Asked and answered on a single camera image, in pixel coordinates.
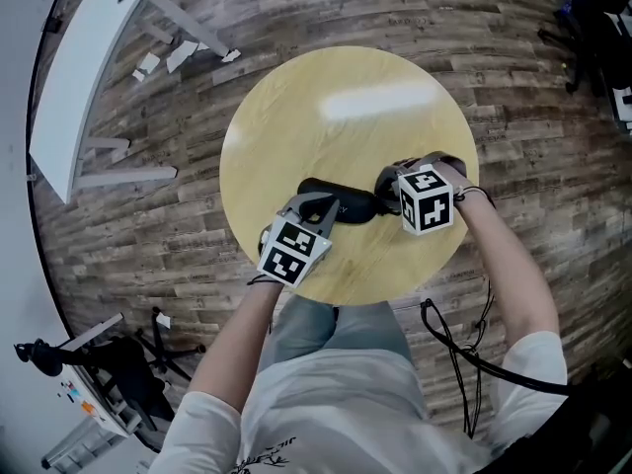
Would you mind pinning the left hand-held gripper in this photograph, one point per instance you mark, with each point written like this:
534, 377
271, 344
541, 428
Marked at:
291, 255

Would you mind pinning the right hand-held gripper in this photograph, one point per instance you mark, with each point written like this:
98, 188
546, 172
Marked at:
427, 200

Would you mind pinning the black zippered pouch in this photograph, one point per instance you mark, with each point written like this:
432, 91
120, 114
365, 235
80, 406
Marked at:
353, 205

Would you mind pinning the person's right forearm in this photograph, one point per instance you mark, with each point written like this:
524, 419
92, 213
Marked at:
508, 274

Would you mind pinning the person's left forearm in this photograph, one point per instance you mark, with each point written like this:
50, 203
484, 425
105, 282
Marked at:
237, 343

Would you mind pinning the person's right hand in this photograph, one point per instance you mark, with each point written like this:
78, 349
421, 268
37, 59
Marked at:
458, 183

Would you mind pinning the round yellow wooden table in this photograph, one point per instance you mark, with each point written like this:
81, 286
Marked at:
345, 131

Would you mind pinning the person's grey trousers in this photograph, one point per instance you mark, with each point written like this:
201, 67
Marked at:
340, 329

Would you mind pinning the white paper scrap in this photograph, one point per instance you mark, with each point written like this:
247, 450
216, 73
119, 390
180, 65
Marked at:
180, 55
147, 64
163, 320
231, 56

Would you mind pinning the person's white printed shirt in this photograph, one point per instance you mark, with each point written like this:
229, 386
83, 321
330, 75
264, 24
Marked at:
336, 413

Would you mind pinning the black mesh office chair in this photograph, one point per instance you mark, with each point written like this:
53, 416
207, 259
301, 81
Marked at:
128, 373

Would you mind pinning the white curved desk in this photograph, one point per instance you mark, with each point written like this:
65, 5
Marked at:
79, 77

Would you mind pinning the white desk with stickers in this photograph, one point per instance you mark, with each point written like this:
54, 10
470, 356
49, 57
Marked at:
94, 408

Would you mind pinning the small black device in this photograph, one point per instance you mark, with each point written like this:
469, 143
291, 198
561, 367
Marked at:
53, 25

